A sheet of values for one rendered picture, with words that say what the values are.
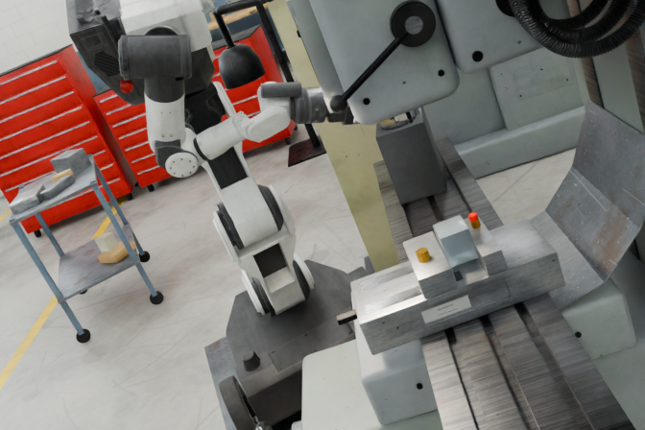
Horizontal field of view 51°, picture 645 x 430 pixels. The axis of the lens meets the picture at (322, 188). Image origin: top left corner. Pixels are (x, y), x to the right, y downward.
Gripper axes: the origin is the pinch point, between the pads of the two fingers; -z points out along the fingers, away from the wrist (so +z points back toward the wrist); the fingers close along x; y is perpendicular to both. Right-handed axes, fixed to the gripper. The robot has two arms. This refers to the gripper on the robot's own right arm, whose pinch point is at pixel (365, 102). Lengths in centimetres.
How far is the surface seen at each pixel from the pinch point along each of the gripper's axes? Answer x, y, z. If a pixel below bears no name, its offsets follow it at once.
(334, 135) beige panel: -95, 93, -23
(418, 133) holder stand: 2.4, -15.5, -8.7
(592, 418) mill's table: 25, -96, -3
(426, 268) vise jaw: 16, -63, 7
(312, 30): 41, -29, 23
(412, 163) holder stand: -4.7, -18.1, -7.9
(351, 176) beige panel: -112, 84, -31
